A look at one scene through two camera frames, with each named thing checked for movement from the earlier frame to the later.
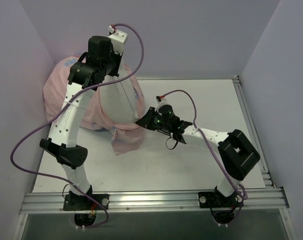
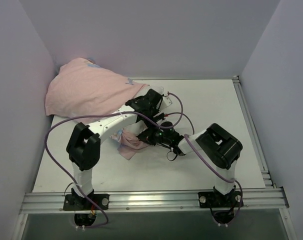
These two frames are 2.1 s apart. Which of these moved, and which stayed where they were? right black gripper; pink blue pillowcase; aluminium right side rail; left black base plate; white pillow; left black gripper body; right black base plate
Moved: white pillow; right black gripper; left black gripper body; pink blue pillowcase
Stayed: left black base plate; right black base plate; aluminium right side rail
